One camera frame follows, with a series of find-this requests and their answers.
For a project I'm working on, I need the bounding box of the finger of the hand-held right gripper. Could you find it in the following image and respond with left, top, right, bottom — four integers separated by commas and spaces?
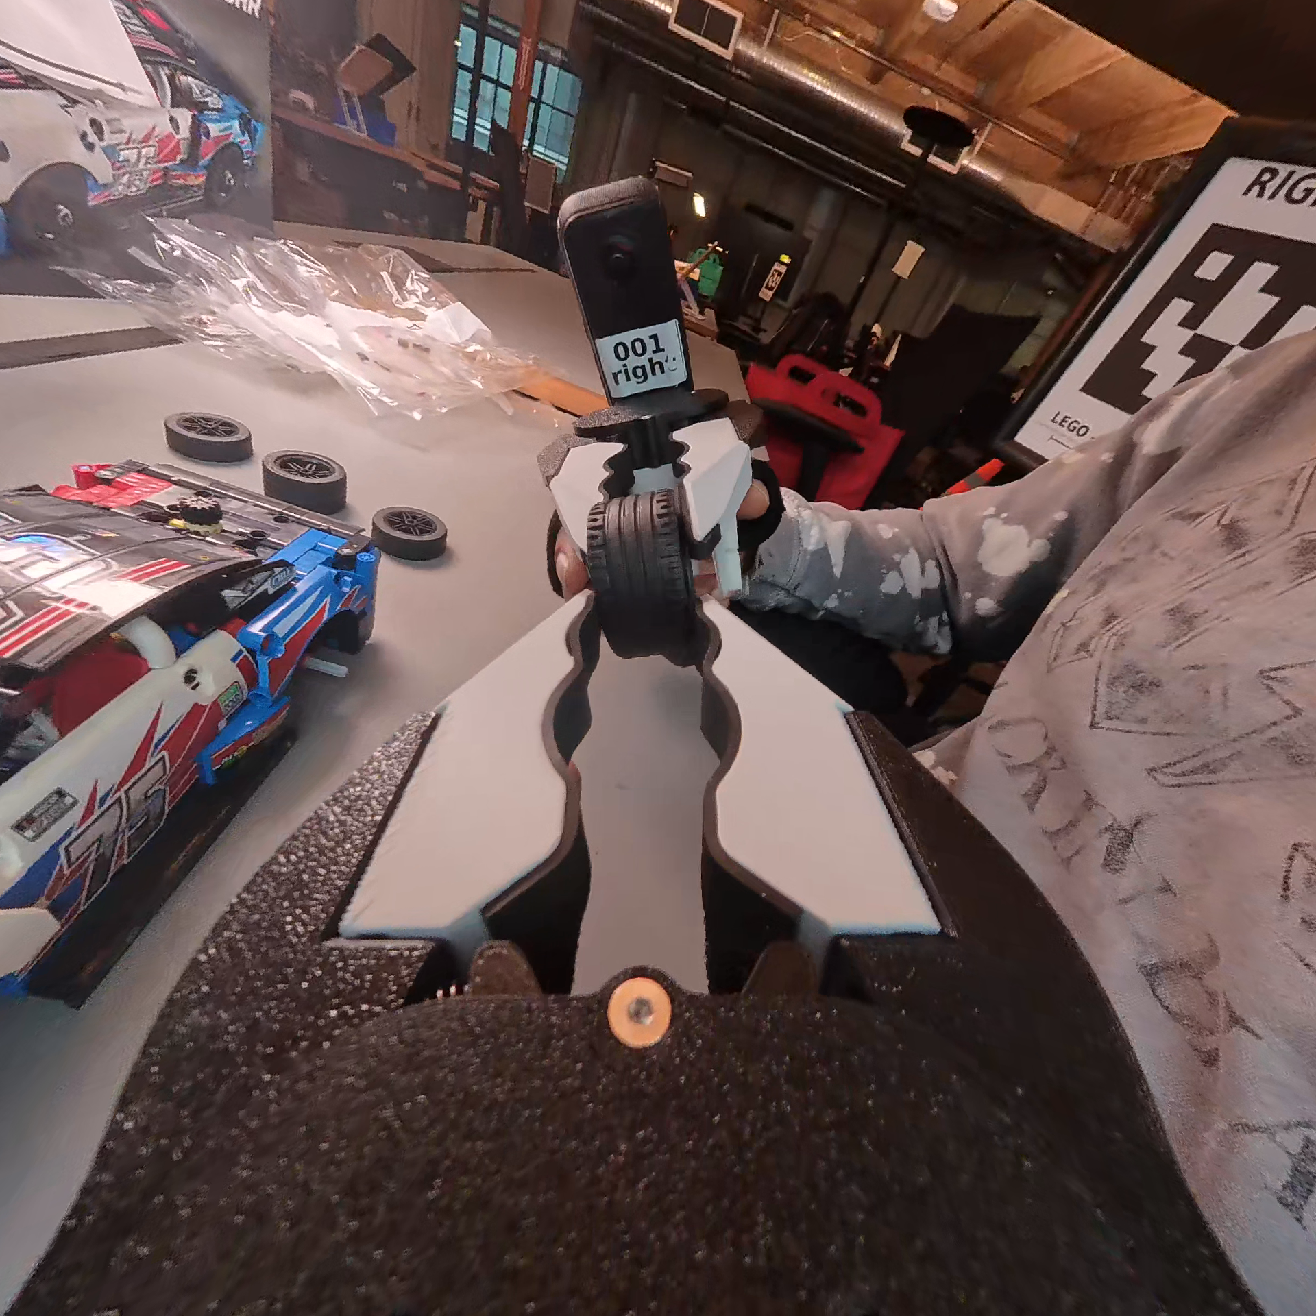
670, 417, 753, 563
551, 440, 646, 548

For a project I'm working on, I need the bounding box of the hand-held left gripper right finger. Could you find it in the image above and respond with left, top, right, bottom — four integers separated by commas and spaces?
695, 599, 941, 995

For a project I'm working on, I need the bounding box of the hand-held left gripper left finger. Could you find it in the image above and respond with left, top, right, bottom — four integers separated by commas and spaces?
340, 594, 600, 995

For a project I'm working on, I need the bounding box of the black toy wheel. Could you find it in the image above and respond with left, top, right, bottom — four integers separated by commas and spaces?
162, 411, 255, 464
585, 493, 714, 661
371, 503, 449, 562
262, 450, 349, 513

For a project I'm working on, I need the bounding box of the blue white toy race car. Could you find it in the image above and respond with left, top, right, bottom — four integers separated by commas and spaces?
0, 457, 383, 1007

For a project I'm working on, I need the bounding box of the person's right forearm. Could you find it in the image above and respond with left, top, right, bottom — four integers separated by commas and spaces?
766, 453, 1133, 661

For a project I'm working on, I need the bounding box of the grey desk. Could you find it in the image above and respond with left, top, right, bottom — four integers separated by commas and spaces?
0, 222, 752, 1316

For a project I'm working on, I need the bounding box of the person's right hand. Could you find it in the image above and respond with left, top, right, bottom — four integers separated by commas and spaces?
551, 477, 772, 601

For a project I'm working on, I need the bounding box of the paned window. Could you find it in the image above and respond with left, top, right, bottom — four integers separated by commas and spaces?
452, 20, 583, 171

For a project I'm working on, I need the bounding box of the white air vent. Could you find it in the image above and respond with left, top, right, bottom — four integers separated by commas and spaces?
669, 0, 745, 60

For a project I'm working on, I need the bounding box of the clear plastic bag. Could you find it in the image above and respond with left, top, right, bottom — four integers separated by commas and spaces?
63, 215, 541, 421

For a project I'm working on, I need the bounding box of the person's bleached grey sweatshirt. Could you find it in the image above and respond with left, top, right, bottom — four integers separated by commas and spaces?
916, 330, 1316, 1316

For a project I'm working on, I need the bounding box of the framed black white marker sign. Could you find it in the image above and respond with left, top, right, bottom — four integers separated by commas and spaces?
995, 117, 1316, 477

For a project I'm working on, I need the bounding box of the black toy set box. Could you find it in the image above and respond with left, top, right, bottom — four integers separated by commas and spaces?
0, 0, 272, 257

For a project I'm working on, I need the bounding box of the silver air duct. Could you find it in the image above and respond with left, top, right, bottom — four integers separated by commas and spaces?
741, 32, 1133, 206

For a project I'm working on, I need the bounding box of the black round disc mount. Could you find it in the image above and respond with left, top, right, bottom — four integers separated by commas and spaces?
901, 103, 976, 172

